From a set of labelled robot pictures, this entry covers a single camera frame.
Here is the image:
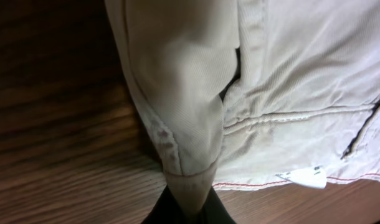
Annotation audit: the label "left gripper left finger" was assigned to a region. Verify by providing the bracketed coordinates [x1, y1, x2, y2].
[141, 186, 181, 224]

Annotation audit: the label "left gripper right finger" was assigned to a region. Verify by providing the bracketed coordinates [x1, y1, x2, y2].
[202, 187, 235, 224]

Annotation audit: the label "beige cotton shorts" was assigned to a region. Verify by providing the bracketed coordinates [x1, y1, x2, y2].
[105, 0, 380, 214]

